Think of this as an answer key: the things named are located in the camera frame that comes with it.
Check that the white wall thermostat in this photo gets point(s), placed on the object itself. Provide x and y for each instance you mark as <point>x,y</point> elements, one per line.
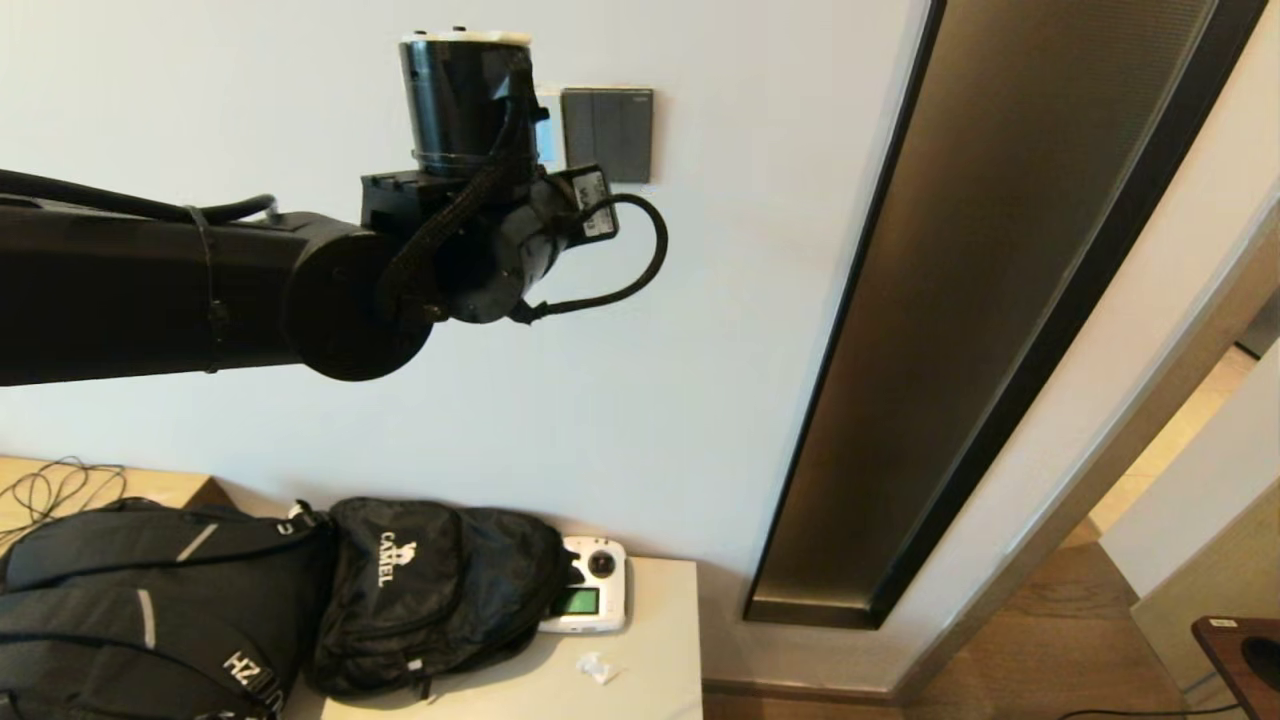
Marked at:
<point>553,155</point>

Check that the beige side cabinet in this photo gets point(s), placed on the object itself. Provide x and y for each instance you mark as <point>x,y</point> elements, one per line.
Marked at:
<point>655,620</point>

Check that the large black HZ backpack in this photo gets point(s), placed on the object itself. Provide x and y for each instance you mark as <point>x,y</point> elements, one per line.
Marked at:
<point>150,620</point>

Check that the dark grey wall switch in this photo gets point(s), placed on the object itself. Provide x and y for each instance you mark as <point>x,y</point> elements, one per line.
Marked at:
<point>610,135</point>

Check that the bronze glass panel black frame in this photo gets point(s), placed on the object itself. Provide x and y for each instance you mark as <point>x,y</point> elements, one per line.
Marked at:
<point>960,330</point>

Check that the light wooden desk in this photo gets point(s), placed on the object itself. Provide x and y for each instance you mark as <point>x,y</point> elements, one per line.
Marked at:
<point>160,487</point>

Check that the black Camel backpack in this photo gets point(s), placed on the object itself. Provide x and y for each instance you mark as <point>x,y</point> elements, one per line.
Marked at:
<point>430,600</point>

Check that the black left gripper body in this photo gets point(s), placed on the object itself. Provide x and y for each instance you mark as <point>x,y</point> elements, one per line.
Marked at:
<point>585,205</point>

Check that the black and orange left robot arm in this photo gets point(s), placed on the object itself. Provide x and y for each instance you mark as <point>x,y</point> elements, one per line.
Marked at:
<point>150,290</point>

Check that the crumpled white paper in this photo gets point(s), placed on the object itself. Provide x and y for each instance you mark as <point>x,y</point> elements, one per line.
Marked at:
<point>598,669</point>

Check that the white radio remote controller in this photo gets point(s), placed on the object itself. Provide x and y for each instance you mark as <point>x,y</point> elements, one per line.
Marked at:
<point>600,565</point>

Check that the grey metal door frame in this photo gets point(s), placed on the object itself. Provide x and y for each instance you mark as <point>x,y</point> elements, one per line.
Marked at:
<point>1100,470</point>

